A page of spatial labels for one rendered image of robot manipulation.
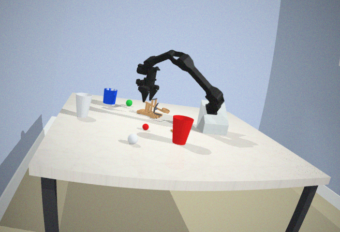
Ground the red plastic cup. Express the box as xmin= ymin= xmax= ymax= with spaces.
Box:
xmin=172 ymin=115 xmax=194 ymax=145

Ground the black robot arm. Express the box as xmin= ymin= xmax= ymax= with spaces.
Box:
xmin=137 ymin=50 xmax=224 ymax=115

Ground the grey paper cup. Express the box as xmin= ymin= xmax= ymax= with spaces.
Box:
xmin=76 ymin=92 xmax=93 ymax=118

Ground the white ball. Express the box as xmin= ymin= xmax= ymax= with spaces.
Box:
xmin=128 ymin=133 xmax=138 ymax=144

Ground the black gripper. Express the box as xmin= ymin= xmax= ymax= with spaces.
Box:
xmin=138 ymin=76 xmax=159 ymax=102

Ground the green ball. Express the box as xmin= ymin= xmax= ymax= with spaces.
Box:
xmin=126 ymin=100 xmax=133 ymax=106

